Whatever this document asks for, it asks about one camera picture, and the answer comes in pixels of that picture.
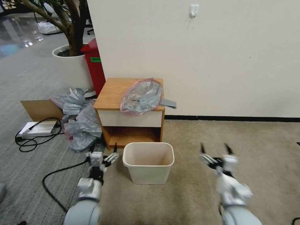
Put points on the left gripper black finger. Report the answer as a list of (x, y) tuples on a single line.
[(113, 158), (92, 150)]

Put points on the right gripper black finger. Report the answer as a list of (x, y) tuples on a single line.
[(229, 150), (207, 157)]

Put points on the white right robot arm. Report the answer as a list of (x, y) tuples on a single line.
[(234, 199)]

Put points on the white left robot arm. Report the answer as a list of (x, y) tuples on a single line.
[(82, 212)]

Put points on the beige plastic trash can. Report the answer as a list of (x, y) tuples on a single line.
[(150, 173)]

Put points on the grey pink-rimmed garbage bag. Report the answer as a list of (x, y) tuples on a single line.
[(143, 98)]

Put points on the white plastic bag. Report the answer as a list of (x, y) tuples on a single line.
[(48, 27)]

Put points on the pile of crumpled grey bags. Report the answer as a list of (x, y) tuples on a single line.
[(82, 122)]

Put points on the silver metal power unit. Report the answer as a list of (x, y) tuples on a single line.
[(38, 128)]

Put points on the wooden nightstand with white drawer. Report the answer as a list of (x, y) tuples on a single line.
[(112, 93)]

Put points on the brown cardboard sheet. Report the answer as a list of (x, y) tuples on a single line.
[(39, 110)]

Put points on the flat folded grey bags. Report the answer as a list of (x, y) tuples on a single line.
[(169, 103)]

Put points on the white round plant pot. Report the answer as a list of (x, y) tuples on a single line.
[(72, 70)]

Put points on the red bin with green label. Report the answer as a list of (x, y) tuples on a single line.
[(95, 68)]

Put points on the brown indoor tree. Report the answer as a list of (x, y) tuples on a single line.
[(70, 30)]

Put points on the black office chair base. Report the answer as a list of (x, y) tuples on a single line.
[(90, 27)]

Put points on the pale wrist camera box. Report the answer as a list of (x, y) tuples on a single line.
[(96, 158), (230, 162)]

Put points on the white wall hook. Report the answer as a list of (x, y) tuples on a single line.
[(194, 10)]

